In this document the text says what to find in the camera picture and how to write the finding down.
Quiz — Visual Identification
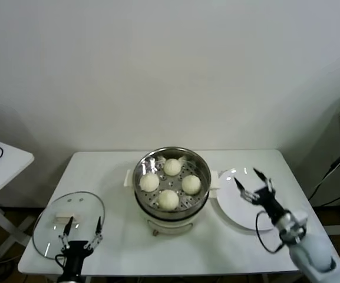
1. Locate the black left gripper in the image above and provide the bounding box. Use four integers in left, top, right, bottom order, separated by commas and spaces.
58, 216, 103, 275

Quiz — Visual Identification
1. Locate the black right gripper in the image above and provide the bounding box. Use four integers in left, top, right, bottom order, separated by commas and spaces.
234, 168, 290, 226

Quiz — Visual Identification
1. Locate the white steamed baozi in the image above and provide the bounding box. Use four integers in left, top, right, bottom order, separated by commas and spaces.
157, 190, 180, 212
139, 173, 160, 192
181, 175, 202, 195
163, 158, 183, 177

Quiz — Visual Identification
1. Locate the steel steamer pot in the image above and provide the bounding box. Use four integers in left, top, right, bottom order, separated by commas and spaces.
124, 169, 220, 236

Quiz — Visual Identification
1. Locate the perforated steel steamer basket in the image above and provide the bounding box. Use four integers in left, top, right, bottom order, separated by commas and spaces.
133, 146, 212, 213

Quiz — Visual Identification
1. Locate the white round plate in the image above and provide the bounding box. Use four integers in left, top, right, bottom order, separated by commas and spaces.
216, 167, 277, 233

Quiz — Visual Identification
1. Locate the small white folding table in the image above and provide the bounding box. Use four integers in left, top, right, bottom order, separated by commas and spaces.
0, 134, 35, 251

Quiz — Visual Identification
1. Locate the glass lid with white handle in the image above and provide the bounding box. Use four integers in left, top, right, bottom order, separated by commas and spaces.
32, 190, 105, 260

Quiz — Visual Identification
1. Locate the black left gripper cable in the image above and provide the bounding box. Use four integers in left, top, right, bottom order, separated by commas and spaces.
54, 254, 68, 269

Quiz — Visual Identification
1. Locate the long black power cable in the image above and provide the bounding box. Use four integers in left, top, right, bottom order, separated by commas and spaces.
308, 143, 340, 207

